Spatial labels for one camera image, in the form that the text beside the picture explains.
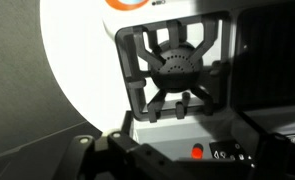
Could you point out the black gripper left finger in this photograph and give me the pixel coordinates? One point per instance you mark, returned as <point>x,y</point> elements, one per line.
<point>117,156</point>

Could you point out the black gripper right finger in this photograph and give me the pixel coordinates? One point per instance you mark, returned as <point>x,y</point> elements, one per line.
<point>274,159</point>

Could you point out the grey toy stove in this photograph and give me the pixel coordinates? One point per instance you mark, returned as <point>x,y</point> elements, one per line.
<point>206,78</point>

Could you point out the round white table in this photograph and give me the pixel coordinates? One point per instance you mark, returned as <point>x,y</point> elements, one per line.
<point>78,37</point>

